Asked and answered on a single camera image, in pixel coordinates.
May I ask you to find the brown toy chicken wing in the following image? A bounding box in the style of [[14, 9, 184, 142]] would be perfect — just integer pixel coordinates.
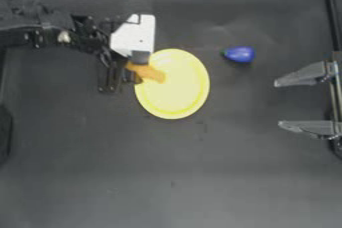
[[125, 59, 168, 84]]

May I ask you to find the yellow round plate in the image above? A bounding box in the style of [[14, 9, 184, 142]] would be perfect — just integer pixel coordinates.
[[134, 48, 212, 121]]

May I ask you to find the purple toy eggplant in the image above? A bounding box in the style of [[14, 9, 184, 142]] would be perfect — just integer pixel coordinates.
[[221, 45, 258, 65]]

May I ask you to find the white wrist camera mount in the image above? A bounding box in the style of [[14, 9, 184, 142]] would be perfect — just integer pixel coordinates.
[[109, 13, 158, 58]]

